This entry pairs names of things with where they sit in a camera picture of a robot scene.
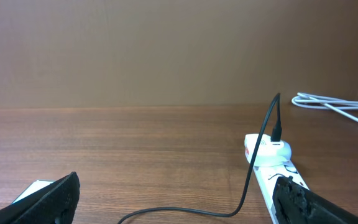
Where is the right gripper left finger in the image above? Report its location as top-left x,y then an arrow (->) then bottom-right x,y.
0,172 -> 80,224

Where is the white charger plug adapter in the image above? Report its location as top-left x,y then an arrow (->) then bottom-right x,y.
244,134 -> 292,167

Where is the white cables top corner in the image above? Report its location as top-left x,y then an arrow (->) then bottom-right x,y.
291,91 -> 358,111

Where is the white power strip cord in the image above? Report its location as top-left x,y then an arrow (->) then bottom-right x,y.
309,96 -> 358,132

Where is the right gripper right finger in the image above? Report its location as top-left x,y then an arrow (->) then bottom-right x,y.
272,176 -> 358,224

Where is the white power strip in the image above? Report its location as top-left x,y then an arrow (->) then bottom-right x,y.
253,160 -> 308,224

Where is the black USB-C charger cable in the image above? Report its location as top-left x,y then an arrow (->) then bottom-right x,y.
116,92 -> 283,224

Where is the turquoise-screen smartphone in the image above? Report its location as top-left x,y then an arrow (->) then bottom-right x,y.
12,180 -> 53,203

